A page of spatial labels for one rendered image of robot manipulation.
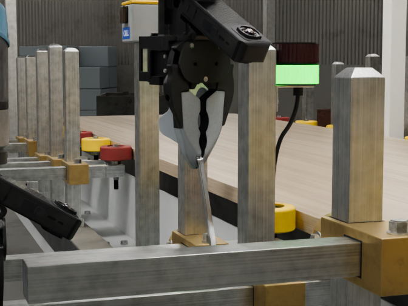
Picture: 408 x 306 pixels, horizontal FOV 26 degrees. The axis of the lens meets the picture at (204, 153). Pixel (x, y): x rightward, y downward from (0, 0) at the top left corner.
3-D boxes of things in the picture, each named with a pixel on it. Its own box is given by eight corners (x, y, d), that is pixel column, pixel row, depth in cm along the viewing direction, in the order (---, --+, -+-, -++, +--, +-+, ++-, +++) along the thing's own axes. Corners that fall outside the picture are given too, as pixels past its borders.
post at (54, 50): (52, 215, 248) (49, 43, 243) (50, 214, 251) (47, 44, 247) (64, 215, 249) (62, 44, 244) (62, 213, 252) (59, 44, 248)
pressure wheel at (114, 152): (112, 186, 231) (112, 142, 229) (138, 188, 227) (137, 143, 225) (93, 189, 224) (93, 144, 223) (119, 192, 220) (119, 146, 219)
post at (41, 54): (39, 205, 272) (36, 48, 267) (37, 203, 275) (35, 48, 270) (51, 204, 273) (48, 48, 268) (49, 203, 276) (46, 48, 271)
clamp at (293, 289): (264, 329, 98) (265, 285, 98) (223, 299, 111) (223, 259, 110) (310, 325, 100) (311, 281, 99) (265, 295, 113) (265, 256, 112)
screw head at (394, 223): (394, 236, 74) (394, 222, 74) (381, 232, 76) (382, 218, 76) (416, 235, 75) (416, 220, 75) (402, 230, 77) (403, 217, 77)
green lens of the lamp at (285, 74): (280, 84, 102) (280, 65, 102) (260, 82, 108) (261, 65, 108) (327, 84, 104) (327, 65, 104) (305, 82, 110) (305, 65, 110)
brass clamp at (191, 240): (191, 281, 122) (191, 244, 121) (164, 260, 134) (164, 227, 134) (233, 277, 124) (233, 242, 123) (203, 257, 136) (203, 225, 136)
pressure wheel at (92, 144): (108, 175, 254) (108, 135, 252) (112, 178, 246) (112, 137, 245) (80, 175, 252) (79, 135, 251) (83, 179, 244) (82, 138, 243)
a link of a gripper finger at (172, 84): (194, 125, 101) (195, 50, 100) (204, 127, 100) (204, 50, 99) (161, 128, 98) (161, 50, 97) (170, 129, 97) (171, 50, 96)
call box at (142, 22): (131, 46, 148) (130, -1, 147) (121, 47, 155) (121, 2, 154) (171, 46, 150) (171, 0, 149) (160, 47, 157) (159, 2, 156)
